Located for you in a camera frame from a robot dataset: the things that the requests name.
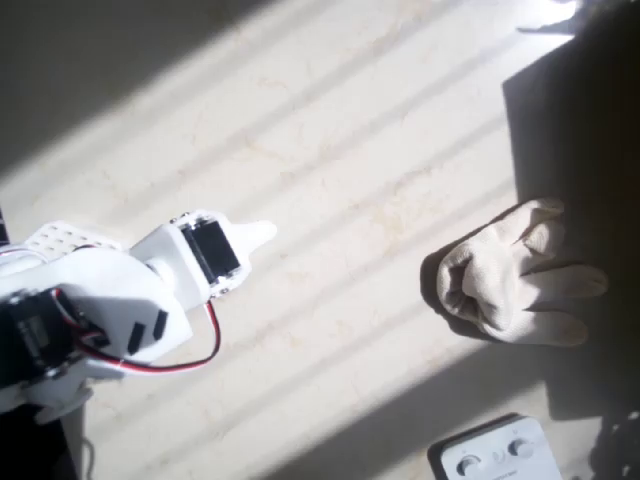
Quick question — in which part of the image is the white knitted work glove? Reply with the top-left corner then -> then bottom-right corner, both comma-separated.
433,196 -> 611,348

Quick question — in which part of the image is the black tangled cable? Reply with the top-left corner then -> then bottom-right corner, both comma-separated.
587,409 -> 640,480

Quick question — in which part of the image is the dark flat mat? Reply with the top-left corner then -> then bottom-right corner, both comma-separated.
501,0 -> 640,422

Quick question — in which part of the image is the red white black servo cable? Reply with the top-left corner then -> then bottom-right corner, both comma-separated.
69,300 -> 222,374

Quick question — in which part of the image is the thin grey cable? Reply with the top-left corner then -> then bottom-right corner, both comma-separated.
79,433 -> 99,480

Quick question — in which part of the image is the black box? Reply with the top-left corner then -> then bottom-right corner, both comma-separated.
0,407 -> 84,480

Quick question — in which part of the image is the white device with two knobs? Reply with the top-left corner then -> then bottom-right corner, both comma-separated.
426,412 -> 564,480

